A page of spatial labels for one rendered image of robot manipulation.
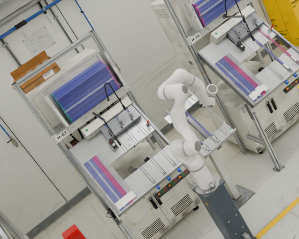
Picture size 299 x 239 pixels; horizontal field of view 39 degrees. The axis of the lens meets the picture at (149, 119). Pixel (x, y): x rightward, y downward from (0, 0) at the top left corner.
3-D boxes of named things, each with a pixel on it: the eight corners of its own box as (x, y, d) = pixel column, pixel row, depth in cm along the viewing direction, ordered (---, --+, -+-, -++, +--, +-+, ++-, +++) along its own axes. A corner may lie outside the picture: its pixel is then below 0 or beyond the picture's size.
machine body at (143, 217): (203, 206, 400) (173, 158, 375) (146, 256, 384) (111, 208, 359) (172, 183, 458) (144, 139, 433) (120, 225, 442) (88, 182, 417)
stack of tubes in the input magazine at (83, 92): (121, 87, 356) (104, 60, 345) (71, 123, 344) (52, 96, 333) (116, 85, 367) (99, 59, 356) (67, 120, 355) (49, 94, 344)
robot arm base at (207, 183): (225, 180, 300) (214, 161, 293) (206, 198, 295) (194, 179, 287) (209, 173, 317) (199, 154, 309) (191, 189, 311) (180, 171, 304)
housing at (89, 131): (134, 109, 375) (132, 102, 362) (89, 143, 363) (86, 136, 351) (128, 103, 378) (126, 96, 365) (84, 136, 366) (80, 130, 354)
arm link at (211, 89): (214, 102, 324) (214, 91, 327) (218, 95, 311) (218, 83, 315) (203, 101, 323) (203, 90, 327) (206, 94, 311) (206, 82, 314)
